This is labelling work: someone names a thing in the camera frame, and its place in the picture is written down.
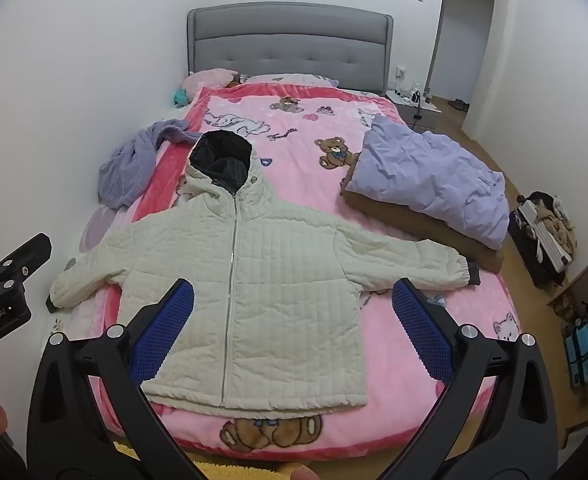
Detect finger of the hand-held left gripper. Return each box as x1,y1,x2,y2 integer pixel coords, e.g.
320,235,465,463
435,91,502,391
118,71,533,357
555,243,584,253
0,232,53,285

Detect blue bag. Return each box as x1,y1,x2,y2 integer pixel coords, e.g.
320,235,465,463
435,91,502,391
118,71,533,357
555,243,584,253
561,317,588,386

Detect grey upholstered headboard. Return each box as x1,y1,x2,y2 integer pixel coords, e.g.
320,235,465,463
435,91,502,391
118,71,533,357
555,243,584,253
186,2,395,96

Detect pink printed blanket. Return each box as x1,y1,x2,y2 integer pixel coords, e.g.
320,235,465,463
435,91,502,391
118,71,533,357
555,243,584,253
49,85,525,463

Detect open black suitcase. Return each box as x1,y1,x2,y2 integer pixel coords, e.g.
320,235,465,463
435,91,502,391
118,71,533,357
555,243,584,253
508,191,577,288

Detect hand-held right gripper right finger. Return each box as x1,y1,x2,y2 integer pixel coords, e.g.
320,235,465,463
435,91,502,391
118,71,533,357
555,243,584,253
391,277,560,480

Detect grey nightstand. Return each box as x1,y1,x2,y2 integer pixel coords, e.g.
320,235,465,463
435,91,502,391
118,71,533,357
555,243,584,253
385,87,442,131

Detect purple fleece garment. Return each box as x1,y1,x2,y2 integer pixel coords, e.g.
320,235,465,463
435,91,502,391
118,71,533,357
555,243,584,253
97,119,205,210

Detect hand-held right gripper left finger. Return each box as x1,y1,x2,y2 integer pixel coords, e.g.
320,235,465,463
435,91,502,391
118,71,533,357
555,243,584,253
26,278,210,480

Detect cream quilted hooded jacket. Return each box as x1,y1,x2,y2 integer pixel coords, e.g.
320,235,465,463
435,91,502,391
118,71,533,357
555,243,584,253
46,129,482,420

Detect lavender folded jacket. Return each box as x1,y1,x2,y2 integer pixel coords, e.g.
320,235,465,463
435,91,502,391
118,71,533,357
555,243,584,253
346,115,510,251

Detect yellow fleece top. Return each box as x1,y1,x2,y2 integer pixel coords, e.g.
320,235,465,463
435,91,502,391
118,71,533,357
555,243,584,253
111,440,225,480

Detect brown folded garment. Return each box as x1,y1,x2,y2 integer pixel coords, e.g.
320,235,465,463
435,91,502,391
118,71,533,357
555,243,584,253
340,152,505,275

